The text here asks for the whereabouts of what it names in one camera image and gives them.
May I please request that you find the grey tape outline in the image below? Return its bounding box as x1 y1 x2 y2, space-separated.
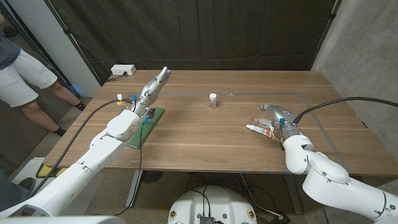
127 91 352 174

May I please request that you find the grey floor cable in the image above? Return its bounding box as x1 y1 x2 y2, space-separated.
239 173 283 219

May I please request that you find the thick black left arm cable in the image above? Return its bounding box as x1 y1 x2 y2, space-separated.
30 98 134 197

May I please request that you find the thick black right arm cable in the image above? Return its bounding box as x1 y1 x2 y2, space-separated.
294 96 398 124

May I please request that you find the black power strip cord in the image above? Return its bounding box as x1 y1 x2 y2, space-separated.
107 72 128 82

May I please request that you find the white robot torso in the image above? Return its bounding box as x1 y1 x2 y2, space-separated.
167 185 258 224

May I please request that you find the person in white shorts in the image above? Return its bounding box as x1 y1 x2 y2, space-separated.
0 14 87 137

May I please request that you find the green circuit board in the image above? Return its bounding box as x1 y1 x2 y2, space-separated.
124 106 166 149

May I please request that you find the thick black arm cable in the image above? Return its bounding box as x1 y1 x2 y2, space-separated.
30 98 134 197
294 96 398 124

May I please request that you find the person in blue jeans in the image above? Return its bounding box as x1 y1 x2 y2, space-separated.
0 169 37 213

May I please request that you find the black backdrop stand pole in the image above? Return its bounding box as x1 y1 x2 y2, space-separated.
310 0 343 72
43 0 104 87

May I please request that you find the black round floor fan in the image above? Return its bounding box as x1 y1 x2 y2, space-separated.
140 170 164 184

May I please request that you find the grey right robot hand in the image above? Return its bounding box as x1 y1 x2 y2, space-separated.
251 104 302 140

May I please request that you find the black power adapter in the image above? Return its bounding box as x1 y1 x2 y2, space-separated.
269 213 292 224

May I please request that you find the white table leg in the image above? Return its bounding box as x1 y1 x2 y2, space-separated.
126 170 144 208

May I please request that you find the white toothpaste tube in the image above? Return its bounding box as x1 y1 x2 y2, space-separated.
246 124 273 138

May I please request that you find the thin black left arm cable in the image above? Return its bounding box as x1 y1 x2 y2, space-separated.
114 119 149 217

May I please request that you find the black backdrop cloth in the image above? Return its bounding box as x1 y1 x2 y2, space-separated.
43 0 338 86

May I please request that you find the yellow and black floor object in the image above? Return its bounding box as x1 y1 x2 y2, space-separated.
36 164 70 179

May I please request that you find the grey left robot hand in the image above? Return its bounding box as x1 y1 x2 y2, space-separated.
132 66 172 117

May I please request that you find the white power strip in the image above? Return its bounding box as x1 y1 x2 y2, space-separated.
110 64 137 77

